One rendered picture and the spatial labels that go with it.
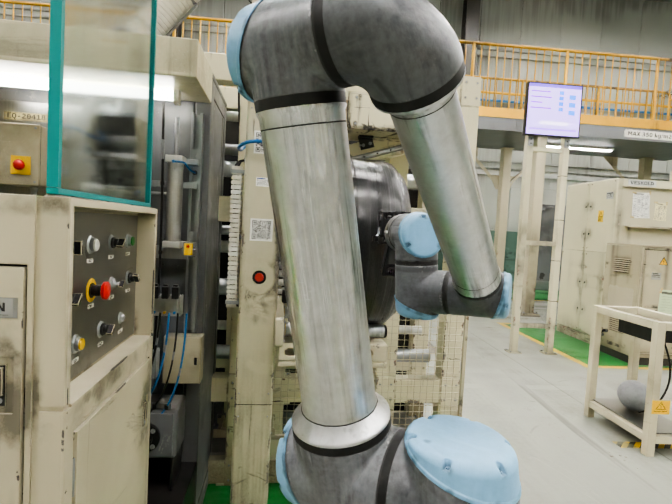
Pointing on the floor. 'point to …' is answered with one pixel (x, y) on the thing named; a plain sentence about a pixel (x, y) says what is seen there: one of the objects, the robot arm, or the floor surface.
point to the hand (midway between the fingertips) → (382, 239)
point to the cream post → (254, 338)
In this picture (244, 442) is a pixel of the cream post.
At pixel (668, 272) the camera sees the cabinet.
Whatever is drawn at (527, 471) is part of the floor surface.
